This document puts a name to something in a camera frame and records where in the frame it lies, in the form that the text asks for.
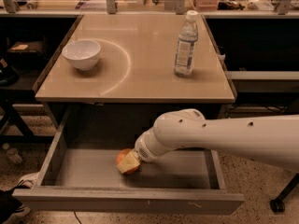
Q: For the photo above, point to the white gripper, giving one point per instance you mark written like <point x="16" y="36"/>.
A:
<point x="142" y="148"/>

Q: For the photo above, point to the orange fruit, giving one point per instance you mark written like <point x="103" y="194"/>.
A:
<point x="121" y="155"/>

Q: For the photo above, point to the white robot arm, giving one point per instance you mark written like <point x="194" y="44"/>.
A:
<point x="271" y="140"/>

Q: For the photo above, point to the open grey drawer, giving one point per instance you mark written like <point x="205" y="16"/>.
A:
<point x="79" y="171"/>

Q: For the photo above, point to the white ceramic bowl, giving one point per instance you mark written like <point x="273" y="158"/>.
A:
<point x="82" y="54"/>

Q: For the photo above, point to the small jar on floor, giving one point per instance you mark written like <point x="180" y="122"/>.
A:
<point x="13" y="153"/>

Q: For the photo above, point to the white sneaker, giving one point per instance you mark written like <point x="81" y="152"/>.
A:
<point x="12" y="207"/>

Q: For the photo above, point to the clear plastic water bottle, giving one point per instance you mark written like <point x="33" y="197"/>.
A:
<point x="187" y="40"/>

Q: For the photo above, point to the black office chair base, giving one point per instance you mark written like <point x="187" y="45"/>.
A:
<point x="277" y="205"/>

